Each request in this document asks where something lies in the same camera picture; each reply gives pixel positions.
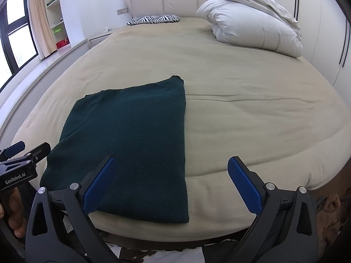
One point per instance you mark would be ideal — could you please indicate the zebra striped pillow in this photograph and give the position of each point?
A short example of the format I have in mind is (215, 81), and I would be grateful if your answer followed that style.
(153, 19)

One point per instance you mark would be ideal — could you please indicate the green container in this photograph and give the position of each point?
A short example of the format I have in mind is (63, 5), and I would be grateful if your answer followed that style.
(57, 30)

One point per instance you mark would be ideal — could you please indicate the black framed window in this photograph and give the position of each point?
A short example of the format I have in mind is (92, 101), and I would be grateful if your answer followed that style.
(16, 33)

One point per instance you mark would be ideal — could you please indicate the person's left hand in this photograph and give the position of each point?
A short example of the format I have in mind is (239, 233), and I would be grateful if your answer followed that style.
(17, 213)

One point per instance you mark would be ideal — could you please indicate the beige curtain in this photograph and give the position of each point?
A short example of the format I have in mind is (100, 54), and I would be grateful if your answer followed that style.
(41, 19)

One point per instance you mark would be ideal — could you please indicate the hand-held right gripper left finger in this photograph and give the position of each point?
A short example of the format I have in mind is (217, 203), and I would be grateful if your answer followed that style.
(100, 186)

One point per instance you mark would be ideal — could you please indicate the bed with beige sheet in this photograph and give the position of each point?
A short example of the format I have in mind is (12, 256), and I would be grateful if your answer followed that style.
(246, 115)

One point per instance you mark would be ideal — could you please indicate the white wardrobe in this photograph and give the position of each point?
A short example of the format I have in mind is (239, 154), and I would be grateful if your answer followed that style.
(320, 19)

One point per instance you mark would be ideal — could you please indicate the white wall shelf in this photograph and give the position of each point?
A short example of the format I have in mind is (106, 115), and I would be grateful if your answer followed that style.
(56, 11)

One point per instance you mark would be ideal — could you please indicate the dark green sweater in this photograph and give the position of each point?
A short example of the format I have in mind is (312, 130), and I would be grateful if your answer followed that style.
(131, 142)

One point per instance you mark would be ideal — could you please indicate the red box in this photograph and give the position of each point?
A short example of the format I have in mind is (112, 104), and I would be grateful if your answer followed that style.
(61, 43)

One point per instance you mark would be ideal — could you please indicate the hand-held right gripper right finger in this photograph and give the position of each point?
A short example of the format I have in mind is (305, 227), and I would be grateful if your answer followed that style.
(245, 186)

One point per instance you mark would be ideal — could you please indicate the brown crumpled cloth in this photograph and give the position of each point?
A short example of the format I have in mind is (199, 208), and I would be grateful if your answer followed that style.
(329, 219)

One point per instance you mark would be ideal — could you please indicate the grey wall switch panel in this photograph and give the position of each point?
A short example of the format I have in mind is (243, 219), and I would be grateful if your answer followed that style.
(122, 11)

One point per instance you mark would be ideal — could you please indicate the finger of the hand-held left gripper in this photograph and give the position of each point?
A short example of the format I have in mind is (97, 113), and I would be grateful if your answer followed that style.
(39, 153)
(13, 149)

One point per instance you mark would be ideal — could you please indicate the white folded duvet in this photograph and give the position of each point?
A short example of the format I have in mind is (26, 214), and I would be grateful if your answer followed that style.
(246, 22)

